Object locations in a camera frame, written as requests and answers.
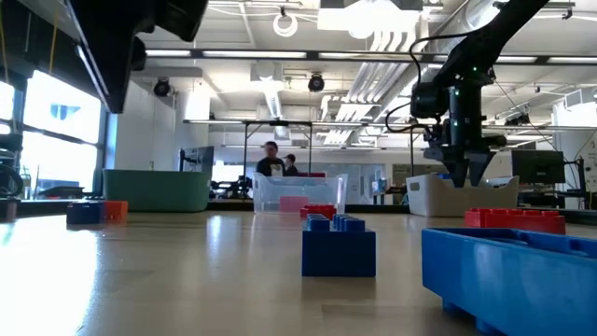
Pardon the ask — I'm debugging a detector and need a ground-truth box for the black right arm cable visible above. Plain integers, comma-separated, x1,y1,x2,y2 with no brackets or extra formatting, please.
385,32,472,134

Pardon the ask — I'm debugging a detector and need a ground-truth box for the black computer monitor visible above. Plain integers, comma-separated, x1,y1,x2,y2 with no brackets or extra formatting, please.
510,148,567,186
178,145,215,175

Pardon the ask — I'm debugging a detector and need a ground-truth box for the clear plastic bin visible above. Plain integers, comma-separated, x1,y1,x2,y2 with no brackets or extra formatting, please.
252,172,349,215

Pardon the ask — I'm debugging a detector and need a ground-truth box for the long red toy brick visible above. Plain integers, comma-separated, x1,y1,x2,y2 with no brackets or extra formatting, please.
464,207,567,236
278,195,310,214

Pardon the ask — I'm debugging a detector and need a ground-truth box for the black table frame rail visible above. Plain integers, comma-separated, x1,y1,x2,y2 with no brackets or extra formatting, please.
208,199,408,216

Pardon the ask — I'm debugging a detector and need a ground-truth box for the person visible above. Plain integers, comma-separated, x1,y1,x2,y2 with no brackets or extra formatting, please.
255,140,287,177
283,153,300,177

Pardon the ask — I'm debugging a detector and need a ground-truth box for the white plastic bin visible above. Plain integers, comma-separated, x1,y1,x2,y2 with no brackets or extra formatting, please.
405,173,521,218

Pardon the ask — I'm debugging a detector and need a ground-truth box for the orange toy brick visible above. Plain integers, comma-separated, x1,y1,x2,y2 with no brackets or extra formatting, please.
103,200,130,222

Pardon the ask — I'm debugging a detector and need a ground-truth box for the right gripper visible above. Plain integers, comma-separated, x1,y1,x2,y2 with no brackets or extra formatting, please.
423,133,508,189

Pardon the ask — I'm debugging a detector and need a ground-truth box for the black metal frame stand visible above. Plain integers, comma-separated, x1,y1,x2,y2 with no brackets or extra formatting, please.
241,119,314,178

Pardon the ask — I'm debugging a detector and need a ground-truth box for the green plastic bin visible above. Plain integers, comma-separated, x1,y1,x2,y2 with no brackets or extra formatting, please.
102,168,212,214

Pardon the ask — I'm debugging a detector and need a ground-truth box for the long ceiling light strip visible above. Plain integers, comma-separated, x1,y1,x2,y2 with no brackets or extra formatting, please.
144,48,597,65

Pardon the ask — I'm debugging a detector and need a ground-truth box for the white coiled cable ring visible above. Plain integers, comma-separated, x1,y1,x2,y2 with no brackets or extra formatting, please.
272,11,299,38

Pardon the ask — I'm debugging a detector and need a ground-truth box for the small red toy brick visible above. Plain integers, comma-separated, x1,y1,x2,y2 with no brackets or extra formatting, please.
299,203,338,220

